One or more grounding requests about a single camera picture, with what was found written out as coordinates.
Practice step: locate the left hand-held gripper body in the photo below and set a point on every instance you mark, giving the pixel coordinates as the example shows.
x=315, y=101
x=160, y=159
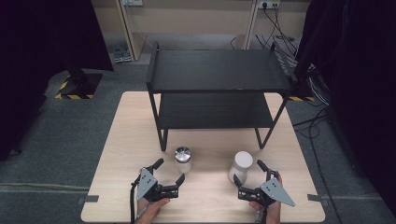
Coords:
x=146, y=184

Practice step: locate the yellow black hazard tape strip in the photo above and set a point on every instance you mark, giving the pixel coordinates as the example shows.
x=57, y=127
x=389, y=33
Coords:
x=300, y=98

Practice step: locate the person's left hand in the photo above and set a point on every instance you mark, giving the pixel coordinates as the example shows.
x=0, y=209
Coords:
x=152, y=211

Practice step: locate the person's right hand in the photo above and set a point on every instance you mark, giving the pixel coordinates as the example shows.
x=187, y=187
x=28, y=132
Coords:
x=274, y=213

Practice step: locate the grey shoe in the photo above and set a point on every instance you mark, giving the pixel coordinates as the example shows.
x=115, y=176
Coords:
x=126, y=53
x=117, y=54

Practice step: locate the glass jar with metal lid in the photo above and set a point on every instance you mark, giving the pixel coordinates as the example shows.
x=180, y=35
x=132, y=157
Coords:
x=183, y=159

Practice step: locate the black two-tier shelf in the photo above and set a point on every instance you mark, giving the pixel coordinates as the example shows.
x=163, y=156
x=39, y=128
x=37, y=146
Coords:
x=214, y=71

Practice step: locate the black stand base hazard tape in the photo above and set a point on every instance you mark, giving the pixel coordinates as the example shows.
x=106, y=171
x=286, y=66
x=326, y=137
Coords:
x=81, y=85

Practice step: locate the grey tape strip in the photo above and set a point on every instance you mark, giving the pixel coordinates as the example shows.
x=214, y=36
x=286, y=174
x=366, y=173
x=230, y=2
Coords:
x=88, y=199
x=317, y=198

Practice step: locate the glass jar with white lid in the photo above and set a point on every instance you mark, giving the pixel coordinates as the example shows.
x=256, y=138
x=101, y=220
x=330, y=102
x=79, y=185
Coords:
x=242, y=165

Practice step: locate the dark curtain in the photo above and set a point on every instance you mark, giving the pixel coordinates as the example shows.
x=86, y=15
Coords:
x=361, y=77
x=37, y=62

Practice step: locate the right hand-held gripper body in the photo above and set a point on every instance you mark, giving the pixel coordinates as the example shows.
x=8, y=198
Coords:
x=275, y=191

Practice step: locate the white wall socket with plugs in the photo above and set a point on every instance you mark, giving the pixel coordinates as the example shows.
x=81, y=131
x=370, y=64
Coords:
x=269, y=3

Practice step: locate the light wooden cabinet frame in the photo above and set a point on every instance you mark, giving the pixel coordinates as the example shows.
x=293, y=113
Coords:
x=186, y=18

